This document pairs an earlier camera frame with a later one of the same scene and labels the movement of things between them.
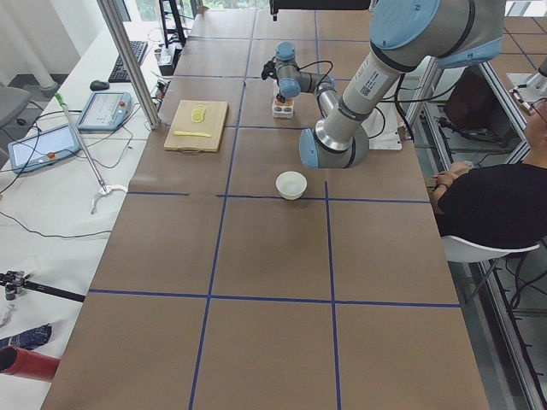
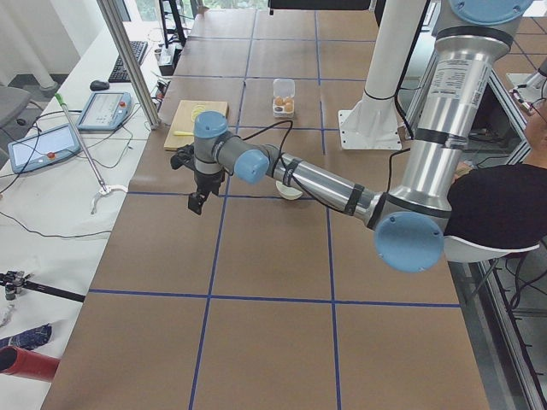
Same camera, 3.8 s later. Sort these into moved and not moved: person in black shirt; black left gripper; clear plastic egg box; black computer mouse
Moved: black left gripper
Not moved: person in black shirt; black computer mouse; clear plastic egg box
